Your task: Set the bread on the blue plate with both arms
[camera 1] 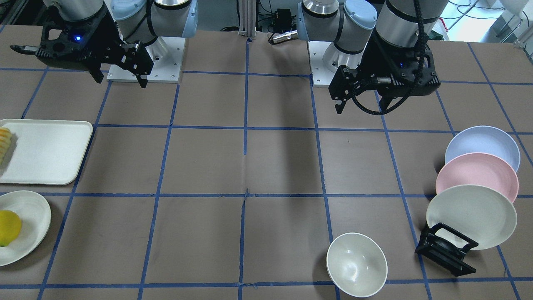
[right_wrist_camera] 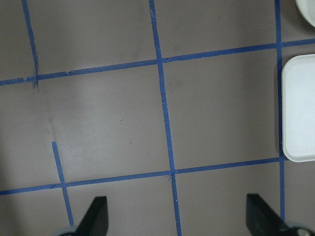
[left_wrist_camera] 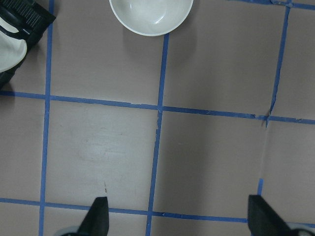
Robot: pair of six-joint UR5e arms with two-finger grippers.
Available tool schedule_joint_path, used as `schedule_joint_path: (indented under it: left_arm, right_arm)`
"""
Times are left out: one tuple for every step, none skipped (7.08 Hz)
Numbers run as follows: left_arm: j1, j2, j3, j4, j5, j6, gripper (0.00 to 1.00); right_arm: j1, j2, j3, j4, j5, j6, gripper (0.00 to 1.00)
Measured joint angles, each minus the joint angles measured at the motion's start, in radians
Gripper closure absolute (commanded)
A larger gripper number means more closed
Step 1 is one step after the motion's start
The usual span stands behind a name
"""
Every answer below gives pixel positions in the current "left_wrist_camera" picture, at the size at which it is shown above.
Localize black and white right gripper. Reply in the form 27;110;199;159
0;0;56;88

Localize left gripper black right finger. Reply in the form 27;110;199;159
248;195;315;236

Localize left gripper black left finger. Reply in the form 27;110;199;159
77;197;109;236

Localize white ceramic bowl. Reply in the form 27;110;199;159
109;0;193;36

